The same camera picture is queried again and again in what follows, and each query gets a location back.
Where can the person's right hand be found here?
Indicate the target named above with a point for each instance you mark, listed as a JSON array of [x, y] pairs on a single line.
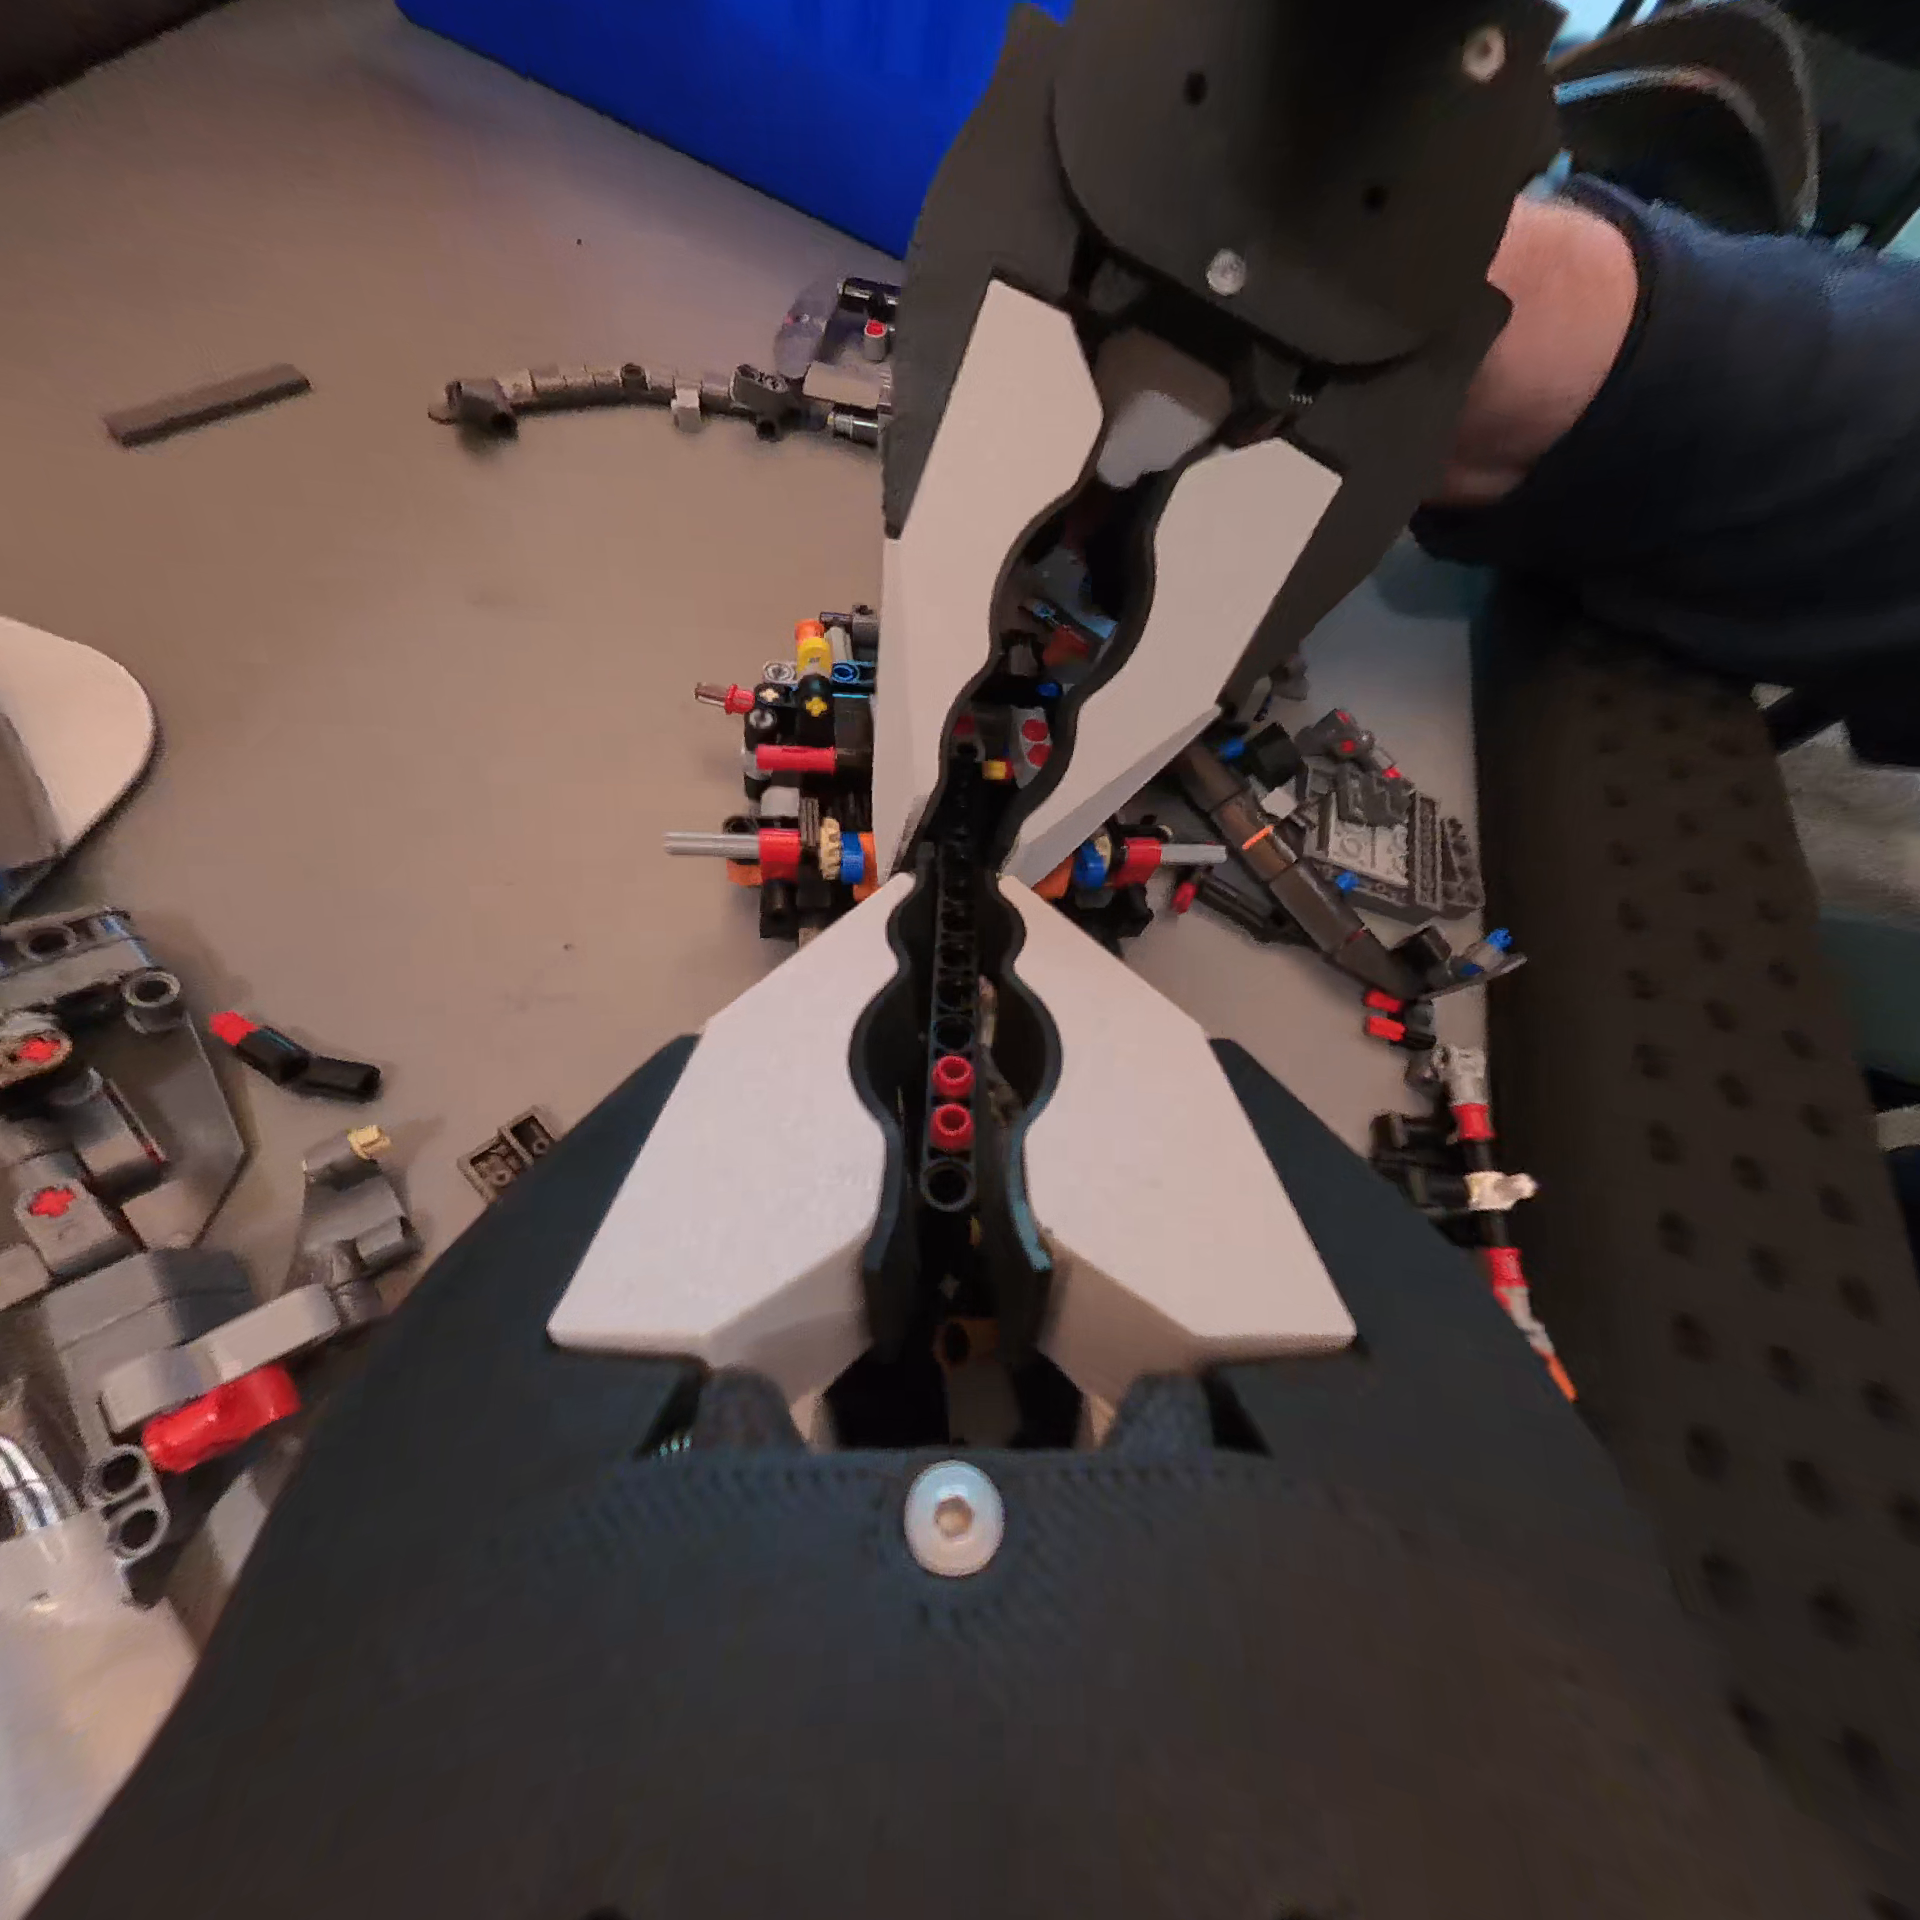
[[1559, 331]]

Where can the clear bag of lego parts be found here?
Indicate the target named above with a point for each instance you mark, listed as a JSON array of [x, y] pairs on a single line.
[[59, 1651]]

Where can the black lego connector red axle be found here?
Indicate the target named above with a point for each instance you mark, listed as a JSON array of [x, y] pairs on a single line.
[[300, 1062]]

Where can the black office chair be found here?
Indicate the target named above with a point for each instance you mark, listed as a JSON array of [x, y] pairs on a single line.
[[1710, 104]]

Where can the black lego axle assembly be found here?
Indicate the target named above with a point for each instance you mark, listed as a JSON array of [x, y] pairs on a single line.
[[1439, 1170]]

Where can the small grey lego connector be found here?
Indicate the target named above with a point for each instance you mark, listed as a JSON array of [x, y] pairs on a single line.
[[353, 1186]]

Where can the white lamp base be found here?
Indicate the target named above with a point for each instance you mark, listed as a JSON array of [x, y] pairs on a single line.
[[90, 704]]

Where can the long black curved lego assembly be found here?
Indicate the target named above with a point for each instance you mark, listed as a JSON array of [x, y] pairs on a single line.
[[1305, 886]]

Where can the person's right forearm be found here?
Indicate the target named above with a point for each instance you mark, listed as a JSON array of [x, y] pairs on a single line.
[[1770, 451]]

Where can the grey lego block red pins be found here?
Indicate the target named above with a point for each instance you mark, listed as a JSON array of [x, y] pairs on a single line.
[[1338, 742]]

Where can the dark grey flat lego tile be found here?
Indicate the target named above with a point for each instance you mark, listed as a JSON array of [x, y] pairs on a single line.
[[208, 404]]

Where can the grey black lego fender assembly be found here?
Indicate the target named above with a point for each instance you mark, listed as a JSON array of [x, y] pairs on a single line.
[[849, 368]]

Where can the blue plastic bin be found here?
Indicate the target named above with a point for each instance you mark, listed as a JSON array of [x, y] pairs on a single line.
[[781, 90]]

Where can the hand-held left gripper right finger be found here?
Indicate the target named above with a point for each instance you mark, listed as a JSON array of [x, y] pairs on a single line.
[[1185, 1186]]

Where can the small black lego piece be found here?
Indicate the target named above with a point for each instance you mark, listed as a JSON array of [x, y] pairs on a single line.
[[508, 1153]]

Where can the grey lego assembly red axles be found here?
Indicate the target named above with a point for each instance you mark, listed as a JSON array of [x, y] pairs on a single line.
[[150, 1290]]

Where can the lego car chassis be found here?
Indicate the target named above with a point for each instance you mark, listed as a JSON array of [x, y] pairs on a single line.
[[802, 765]]

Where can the grey square lego frame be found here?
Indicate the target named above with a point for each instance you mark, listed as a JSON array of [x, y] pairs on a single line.
[[1387, 849]]

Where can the black lego connector two red pins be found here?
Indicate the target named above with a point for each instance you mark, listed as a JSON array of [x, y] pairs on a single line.
[[1399, 1020]]

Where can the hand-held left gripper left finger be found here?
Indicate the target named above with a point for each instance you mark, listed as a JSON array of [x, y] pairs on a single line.
[[721, 1186]]

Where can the small blue red lego piece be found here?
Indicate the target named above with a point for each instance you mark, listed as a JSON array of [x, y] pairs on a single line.
[[1537, 1321]]

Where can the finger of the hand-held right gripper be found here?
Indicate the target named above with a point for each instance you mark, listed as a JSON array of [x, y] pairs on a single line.
[[1216, 600], [959, 494]]

